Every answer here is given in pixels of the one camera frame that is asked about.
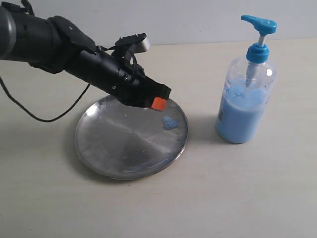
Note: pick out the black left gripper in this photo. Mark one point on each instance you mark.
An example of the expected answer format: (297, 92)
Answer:
(117, 77)

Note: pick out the blue soap pump bottle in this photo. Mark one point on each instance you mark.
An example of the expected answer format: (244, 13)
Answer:
(249, 82)

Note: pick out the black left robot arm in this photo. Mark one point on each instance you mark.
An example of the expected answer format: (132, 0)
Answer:
(56, 44)

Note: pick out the blue soap blob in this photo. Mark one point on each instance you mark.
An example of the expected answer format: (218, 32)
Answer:
(169, 123)

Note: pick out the round stainless steel plate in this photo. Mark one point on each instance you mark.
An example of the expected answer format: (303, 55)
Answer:
(129, 143)

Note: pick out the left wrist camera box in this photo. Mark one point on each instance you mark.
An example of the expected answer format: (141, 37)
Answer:
(139, 42)

